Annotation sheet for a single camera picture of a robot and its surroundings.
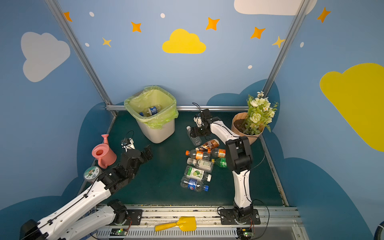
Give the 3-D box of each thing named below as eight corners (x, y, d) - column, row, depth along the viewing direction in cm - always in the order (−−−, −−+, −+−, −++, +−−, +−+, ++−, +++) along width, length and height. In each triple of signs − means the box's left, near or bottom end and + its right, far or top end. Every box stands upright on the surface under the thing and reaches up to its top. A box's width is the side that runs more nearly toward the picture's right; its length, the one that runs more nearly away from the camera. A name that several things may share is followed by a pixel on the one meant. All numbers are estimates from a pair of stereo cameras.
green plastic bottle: (216, 167, 92) (217, 165, 89) (215, 159, 96) (216, 156, 93) (226, 167, 92) (227, 165, 89) (224, 159, 96) (225, 156, 93)
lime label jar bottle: (182, 175, 88) (182, 174, 87) (186, 165, 93) (186, 163, 91) (210, 182, 86) (210, 181, 84) (212, 172, 90) (212, 170, 89)
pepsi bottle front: (180, 191, 83) (180, 188, 80) (181, 180, 87) (181, 178, 84) (208, 191, 83) (208, 188, 80) (207, 181, 87) (208, 178, 84)
